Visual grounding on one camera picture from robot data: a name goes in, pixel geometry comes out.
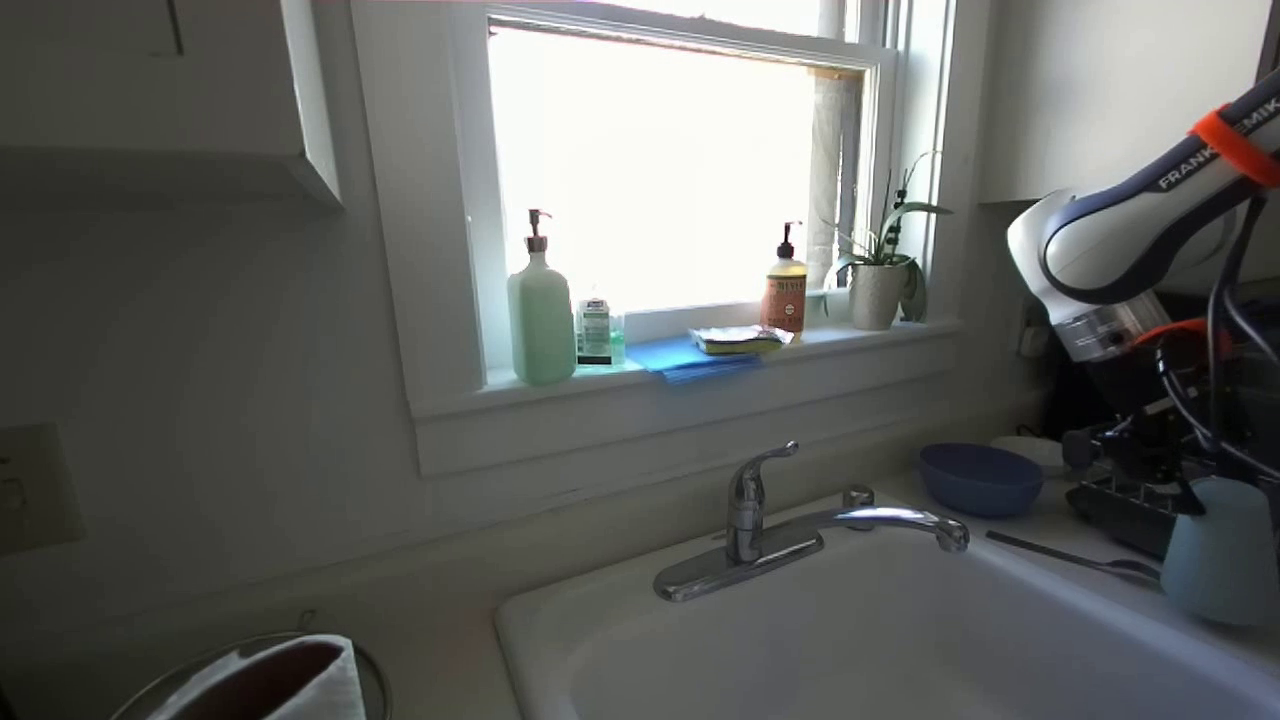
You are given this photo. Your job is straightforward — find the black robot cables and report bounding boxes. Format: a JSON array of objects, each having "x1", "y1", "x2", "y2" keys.
[{"x1": 1152, "y1": 183, "x2": 1280, "y2": 491}]

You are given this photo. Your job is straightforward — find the green soap pump bottle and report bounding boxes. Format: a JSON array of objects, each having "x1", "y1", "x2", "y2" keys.
[{"x1": 506, "y1": 208, "x2": 575, "y2": 384}]

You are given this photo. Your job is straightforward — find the small green jar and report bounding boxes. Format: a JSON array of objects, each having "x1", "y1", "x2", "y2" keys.
[{"x1": 575, "y1": 301, "x2": 622, "y2": 363}]

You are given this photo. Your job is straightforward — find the white upper cabinet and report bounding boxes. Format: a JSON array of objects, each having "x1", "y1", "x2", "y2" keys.
[{"x1": 0, "y1": 0, "x2": 340, "y2": 203}]

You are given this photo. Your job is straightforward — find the dark blue bowl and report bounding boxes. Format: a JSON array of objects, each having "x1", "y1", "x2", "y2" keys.
[{"x1": 919, "y1": 444, "x2": 1044, "y2": 521}]

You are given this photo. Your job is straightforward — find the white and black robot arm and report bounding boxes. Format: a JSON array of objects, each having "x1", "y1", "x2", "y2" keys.
[{"x1": 1006, "y1": 74, "x2": 1280, "y2": 471}]

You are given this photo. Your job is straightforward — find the wall outlet plate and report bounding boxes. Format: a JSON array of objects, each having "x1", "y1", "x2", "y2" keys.
[{"x1": 0, "y1": 426, "x2": 83, "y2": 556}]

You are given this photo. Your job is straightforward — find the potted plant in white pot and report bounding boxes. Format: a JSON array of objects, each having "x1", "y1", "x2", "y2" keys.
[{"x1": 835, "y1": 161, "x2": 943, "y2": 332}]

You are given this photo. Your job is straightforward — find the blue cloth on sill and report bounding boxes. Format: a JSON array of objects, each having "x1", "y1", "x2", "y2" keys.
[{"x1": 629, "y1": 337, "x2": 756, "y2": 384}]

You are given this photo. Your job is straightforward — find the white kitchen sink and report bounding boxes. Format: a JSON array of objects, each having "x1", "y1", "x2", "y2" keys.
[{"x1": 497, "y1": 515, "x2": 1280, "y2": 720}]

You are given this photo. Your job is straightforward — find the light blue plastic cup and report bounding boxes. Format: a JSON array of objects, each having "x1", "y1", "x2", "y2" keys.
[{"x1": 1159, "y1": 476, "x2": 1280, "y2": 629}]

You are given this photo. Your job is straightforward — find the white window frame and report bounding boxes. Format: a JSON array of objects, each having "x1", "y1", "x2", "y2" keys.
[{"x1": 353, "y1": 0, "x2": 1034, "y2": 485}]

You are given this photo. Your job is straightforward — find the white soap dish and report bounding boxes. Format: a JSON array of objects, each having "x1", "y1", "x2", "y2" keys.
[{"x1": 692, "y1": 325, "x2": 792, "y2": 357}]

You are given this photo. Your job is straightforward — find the chrome sink faucet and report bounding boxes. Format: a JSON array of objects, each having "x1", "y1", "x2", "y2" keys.
[{"x1": 651, "y1": 441, "x2": 966, "y2": 601}]

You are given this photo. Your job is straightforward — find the orange soap pump bottle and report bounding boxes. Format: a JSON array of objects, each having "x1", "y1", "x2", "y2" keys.
[{"x1": 759, "y1": 223, "x2": 807, "y2": 332}]

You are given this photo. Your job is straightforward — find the black dish drying rack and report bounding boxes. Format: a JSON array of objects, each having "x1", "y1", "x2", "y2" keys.
[{"x1": 1040, "y1": 276, "x2": 1280, "y2": 563}]

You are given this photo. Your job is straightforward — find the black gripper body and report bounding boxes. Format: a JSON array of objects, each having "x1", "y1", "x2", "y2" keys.
[{"x1": 1079, "y1": 320, "x2": 1208, "y2": 515}]

